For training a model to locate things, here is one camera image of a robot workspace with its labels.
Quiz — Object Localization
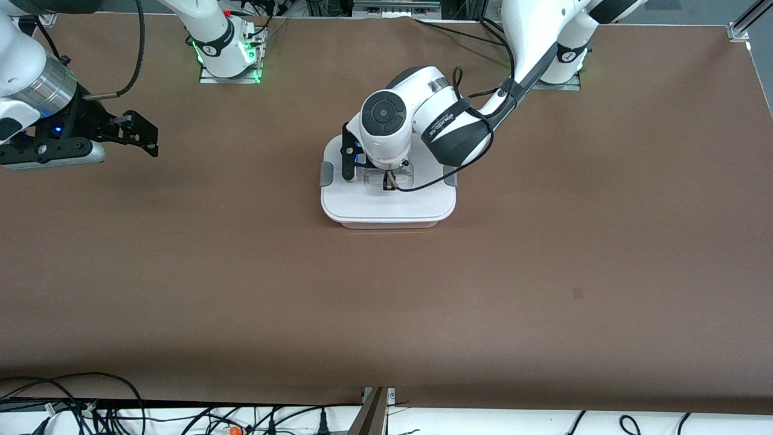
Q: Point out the white box lid grey latches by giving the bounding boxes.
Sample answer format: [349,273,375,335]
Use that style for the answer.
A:
[320,134,458,223]

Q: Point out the pink plastic box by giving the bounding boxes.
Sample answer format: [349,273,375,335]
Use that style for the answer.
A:
[338,216,443,230]

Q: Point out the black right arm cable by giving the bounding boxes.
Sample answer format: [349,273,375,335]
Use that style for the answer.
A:
[83,0,146,100]

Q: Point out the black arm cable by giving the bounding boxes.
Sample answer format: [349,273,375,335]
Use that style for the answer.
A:
[396,66,532,193]
[83,0,146,100]

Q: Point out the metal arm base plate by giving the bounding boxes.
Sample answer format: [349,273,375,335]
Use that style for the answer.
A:
[531,71,582,91]
[199,27,266,84]

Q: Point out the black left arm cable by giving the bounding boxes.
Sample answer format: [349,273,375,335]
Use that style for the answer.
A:
[396,66,532,193]

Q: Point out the black cable across table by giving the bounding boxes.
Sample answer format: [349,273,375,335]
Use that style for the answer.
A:
[414,17,514,50]

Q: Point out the grey metal rail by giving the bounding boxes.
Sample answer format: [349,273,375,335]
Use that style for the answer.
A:
[353,0,441,13]

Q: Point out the black looped cable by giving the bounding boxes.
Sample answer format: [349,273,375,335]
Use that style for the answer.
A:
[0,373,146,435]

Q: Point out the aluminium frame profile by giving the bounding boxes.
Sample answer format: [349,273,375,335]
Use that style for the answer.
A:
[728,0,773,42]

